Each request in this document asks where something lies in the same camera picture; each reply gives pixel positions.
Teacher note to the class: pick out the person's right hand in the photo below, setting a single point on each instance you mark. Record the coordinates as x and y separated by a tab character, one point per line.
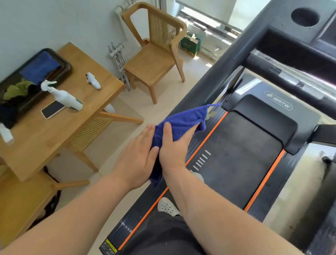
173	155

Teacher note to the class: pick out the person's left hand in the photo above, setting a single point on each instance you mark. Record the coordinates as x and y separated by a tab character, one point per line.
136	160

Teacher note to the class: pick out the person's left thumb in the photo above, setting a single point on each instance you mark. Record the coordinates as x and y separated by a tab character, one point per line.
154	155

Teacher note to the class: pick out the person's right thumb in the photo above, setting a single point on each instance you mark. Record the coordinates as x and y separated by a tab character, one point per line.
167	134

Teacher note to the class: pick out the purple-blue cleaning cloth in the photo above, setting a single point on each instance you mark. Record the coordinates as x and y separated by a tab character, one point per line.
181	120

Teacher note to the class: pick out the person's left forearm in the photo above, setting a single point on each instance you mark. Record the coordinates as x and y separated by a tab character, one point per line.
78	215

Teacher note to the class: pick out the person's right forearm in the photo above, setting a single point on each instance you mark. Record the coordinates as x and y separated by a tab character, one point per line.
215	215

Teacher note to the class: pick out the white perforated shoe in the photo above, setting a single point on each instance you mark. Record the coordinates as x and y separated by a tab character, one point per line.
168	206
197	176

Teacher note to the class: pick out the black shorts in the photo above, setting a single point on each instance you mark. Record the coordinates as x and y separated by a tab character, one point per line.
165	236

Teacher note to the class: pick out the black treadmill with orange stripes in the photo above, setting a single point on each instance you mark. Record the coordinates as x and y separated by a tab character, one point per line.
249	157

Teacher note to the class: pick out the small white spray bottle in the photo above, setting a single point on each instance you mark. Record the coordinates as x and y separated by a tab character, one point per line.
94	81

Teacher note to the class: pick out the green gift bag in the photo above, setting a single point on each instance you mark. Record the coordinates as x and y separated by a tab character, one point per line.
189	45

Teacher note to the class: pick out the white radiator pipes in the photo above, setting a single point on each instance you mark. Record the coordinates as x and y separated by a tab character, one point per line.
118	56

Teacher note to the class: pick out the wooden table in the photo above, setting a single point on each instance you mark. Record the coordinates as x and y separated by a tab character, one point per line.
44	136

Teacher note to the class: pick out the smartphone with white case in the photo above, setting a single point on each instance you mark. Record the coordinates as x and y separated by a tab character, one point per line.
52	109

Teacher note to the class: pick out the black bag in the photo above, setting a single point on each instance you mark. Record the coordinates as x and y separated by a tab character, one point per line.
52	202

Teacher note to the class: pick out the metal window railing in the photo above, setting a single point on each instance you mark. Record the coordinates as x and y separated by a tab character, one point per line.
210	23

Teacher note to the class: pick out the dark rectangular tray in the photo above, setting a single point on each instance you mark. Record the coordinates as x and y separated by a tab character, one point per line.
63	67

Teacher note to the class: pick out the blue folded cloth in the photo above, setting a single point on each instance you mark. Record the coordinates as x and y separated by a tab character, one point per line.
39	67

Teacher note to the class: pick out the white plastic bottle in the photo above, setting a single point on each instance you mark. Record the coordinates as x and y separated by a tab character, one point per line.
5	134

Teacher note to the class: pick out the green crumpled cloth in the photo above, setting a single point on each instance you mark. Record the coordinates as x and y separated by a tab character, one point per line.
17	90

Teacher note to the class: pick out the black crumpled cloth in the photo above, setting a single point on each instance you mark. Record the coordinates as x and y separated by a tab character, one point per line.
7	113

